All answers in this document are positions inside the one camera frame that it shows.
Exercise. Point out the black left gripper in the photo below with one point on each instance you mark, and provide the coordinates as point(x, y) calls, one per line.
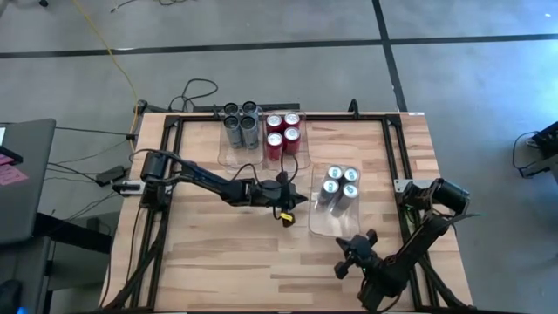
point(270, 192)

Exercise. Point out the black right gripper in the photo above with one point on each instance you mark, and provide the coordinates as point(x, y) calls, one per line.
point(359, 253)

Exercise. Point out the clear plastic bin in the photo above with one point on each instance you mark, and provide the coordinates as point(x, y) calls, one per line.
point(272, 165)
point(235, 159)
point(335, 227)

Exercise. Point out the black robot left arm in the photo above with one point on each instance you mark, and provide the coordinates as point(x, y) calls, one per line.
point(209, 181)

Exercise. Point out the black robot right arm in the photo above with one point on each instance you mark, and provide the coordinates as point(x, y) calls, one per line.
point(414, 248)

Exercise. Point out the yellow gripper tag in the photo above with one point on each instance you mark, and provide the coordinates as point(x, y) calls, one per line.
point(286, 216)

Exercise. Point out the black table clamp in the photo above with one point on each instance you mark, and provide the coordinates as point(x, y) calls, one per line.
point(354, 107)

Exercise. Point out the white table label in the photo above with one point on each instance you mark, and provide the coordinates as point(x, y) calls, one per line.
point(417, 113)

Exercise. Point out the black power adapter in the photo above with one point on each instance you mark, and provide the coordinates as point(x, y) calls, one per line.
point(111, 174)

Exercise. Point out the black equipment box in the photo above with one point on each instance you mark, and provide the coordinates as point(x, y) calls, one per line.
point(547, 139)

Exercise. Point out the dark equipment cart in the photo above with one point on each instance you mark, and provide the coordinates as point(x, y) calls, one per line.
point(70, 233)

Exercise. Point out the grey side desk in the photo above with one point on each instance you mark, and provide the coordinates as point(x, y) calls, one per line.
point(30, 196)

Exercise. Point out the pink sticky note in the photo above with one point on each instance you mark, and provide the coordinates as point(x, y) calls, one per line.
point(11, 175)

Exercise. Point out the black caster wheel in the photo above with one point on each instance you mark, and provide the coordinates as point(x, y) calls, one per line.
point(43, 3)

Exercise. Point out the black aluminium table frame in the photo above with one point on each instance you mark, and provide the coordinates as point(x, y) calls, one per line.
point(331, 117)

